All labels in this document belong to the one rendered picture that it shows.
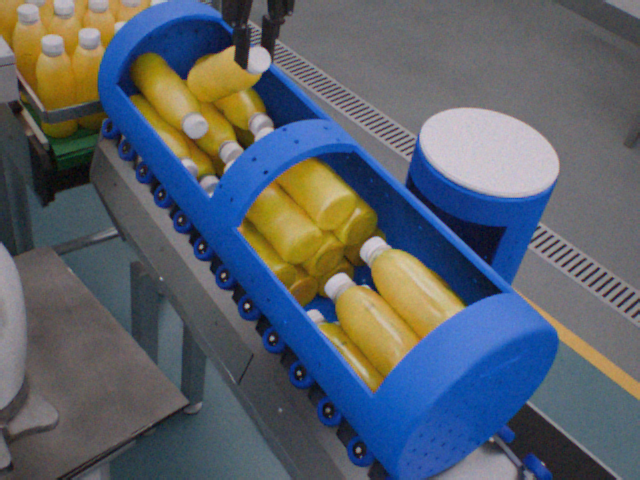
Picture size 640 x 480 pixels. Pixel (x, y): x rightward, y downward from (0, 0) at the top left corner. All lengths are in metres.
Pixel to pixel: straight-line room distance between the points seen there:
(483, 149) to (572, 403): 1.22
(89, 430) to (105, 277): 1.61
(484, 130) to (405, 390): 0.81
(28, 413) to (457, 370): 0.53
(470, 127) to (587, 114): 2.34
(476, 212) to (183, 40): 0.63
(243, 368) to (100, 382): 0.29
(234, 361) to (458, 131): 0.65
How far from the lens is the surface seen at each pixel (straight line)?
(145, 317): 1.90
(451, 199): 1.53
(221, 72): 1.31
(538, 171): 1.60
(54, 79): 1.63
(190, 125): 1.37
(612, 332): 2.91
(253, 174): 1.16
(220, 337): 1.37
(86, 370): 1.14
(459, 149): 1.58
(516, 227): 1.58
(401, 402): 0.97
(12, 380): 1.01
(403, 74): 3.85
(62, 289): 1.25
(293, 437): 1.27
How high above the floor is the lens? 1.92
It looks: 43 degrees down
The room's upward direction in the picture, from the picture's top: 11 degrees clockwise
